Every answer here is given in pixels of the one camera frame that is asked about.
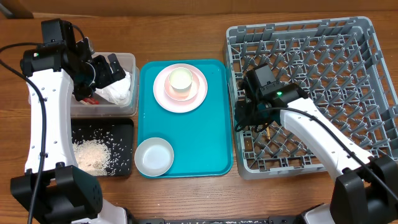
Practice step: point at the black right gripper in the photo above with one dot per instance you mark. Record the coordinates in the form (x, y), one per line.
(244, 118)

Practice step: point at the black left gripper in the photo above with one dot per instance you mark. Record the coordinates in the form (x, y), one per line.
(107, 76)

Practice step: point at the wooden chopstick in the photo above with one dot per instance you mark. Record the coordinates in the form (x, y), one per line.
(268, 133)

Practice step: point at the white napkin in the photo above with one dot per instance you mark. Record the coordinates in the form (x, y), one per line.
(118, 92)

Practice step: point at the red wrapper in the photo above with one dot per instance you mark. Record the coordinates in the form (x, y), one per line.
(89, 101)

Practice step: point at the pile of rice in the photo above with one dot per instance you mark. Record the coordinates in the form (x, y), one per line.
(101, 153)

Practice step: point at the grey small bowl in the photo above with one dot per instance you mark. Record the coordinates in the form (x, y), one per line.
(154, 157)

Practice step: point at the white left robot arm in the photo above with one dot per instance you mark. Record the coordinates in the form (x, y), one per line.
(53, 189)

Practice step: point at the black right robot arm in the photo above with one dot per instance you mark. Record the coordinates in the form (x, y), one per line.
(365, 188)

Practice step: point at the grey dishwasher rack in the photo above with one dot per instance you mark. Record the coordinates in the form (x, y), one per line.
(339, 63)

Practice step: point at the clear plastic bin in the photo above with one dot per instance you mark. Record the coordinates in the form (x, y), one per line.
(109, 109)

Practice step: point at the teal plastic tray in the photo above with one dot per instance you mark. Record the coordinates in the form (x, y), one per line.
(201, 139)

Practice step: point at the black tray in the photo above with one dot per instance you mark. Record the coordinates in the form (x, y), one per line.
(124, 126)

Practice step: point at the white paper cup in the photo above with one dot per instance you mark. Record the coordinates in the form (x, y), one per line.
(181, 79)

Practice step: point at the pink plate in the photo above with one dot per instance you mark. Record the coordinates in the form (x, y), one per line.
(179, 106)

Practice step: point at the pink small bowl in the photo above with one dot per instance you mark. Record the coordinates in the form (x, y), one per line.
(188, 95)

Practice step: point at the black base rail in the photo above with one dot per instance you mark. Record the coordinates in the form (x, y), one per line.
(288, 219)

